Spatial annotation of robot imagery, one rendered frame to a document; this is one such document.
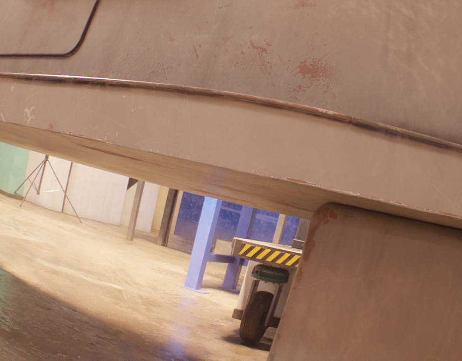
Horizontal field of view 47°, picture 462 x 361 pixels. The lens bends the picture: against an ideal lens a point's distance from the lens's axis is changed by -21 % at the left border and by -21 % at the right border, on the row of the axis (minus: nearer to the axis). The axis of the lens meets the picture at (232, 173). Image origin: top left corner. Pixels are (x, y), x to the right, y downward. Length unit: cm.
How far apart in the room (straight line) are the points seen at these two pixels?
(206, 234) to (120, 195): 384
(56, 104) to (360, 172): 34
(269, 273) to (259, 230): 667
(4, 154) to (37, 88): 482
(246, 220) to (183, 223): 554
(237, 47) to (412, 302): 39
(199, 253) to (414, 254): 235
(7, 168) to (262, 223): 427
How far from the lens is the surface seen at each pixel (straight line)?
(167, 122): 58
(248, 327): 176
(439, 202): 51
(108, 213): 654
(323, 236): 62
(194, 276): 291
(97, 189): 627
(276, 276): 178
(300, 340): 63
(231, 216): 859
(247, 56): 76
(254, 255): 171
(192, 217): 881
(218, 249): 488
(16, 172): 546
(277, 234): 462
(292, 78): 73
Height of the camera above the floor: 36
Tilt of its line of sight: 4 degrees up
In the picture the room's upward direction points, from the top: 14 degrees clockwise
